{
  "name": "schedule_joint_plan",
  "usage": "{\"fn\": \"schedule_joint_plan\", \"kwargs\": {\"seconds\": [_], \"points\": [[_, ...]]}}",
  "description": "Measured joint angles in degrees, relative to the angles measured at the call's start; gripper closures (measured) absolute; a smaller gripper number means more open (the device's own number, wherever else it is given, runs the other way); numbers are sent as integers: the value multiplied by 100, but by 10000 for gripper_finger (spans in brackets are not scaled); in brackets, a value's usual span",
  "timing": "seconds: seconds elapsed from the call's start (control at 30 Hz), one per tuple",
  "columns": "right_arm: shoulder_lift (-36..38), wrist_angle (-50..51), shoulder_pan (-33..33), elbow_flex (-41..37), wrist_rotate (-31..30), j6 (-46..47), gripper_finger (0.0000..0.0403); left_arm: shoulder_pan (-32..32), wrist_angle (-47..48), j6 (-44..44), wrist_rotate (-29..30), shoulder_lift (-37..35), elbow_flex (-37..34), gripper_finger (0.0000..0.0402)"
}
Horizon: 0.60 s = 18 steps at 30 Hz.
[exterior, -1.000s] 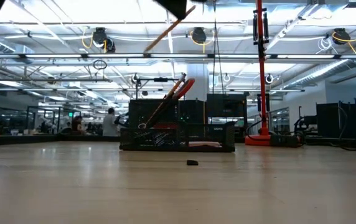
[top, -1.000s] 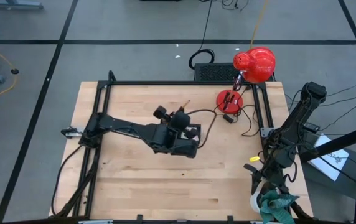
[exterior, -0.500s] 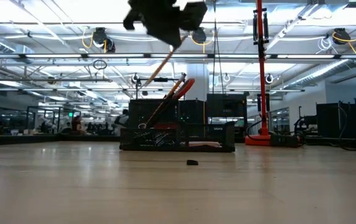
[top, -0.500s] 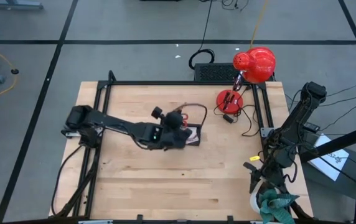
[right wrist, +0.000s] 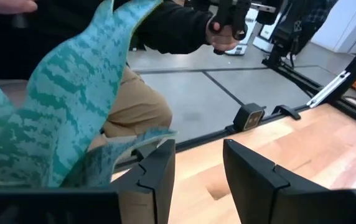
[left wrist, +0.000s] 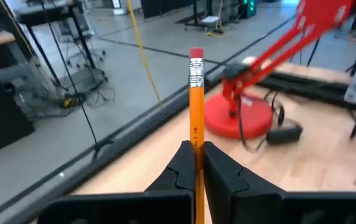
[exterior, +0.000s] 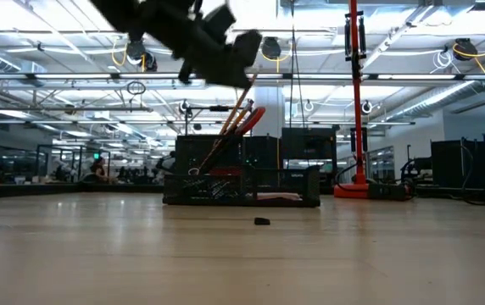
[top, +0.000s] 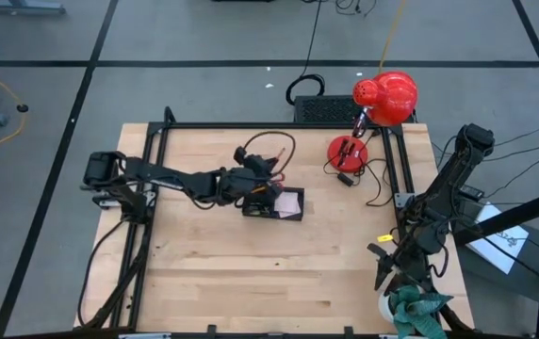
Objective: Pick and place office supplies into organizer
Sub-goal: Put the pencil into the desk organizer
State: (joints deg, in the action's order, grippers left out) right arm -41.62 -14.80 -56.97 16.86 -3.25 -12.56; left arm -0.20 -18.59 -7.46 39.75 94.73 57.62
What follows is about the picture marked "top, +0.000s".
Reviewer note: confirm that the black binder clip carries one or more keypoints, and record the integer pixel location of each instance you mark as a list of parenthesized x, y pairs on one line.
[(262, 212)]

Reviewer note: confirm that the black mesh desk organizer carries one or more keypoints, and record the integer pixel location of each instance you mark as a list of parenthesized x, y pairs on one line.
[(301, 202)]

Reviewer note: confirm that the pink sticky note pad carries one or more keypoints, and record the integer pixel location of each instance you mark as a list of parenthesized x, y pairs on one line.
[(287, 205)]

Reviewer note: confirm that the black floor disc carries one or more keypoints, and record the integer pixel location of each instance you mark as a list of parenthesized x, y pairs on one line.
[(22, 108)]

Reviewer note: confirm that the silver frame bracket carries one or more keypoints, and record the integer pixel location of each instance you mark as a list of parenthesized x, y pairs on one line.
[(403, 199)]

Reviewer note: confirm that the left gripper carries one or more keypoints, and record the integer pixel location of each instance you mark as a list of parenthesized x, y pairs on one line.
[(250, 179)]

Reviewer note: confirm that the white paper sheet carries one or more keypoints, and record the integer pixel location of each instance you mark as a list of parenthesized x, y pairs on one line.
[(498, 240)]

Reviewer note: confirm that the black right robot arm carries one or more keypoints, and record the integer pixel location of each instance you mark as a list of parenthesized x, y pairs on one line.
[(453, 188)]

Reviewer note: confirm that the black vented computer box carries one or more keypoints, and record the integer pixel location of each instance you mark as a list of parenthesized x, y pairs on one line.
[(326, 109)]

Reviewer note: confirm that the red desk lamp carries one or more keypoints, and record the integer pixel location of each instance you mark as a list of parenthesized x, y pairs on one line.
[(385, 99)]

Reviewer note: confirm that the black lamp power adapter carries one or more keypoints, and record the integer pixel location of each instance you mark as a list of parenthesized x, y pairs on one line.
[(345, 179)]

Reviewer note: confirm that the black table frame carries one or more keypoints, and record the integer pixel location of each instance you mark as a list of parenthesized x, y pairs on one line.
[(269, 125)]

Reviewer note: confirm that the black edge clamp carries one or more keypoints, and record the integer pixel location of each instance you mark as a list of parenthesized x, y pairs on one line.
[(211, 329), (348, 330)]

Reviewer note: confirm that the black power supply box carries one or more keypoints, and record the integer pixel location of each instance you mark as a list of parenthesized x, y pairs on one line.
[(472, 192)]

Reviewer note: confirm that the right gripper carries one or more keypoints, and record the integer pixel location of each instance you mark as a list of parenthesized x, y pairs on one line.
[(415, 254)]

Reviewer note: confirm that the black diagonal frame beam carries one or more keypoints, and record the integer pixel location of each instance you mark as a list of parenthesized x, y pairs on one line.
[(510, 216)]

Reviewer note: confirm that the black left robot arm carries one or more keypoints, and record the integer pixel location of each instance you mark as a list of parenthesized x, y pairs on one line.
[(166, 179)]

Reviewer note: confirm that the teal plant in white pot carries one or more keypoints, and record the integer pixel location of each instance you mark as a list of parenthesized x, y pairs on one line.
[(415, 311)]

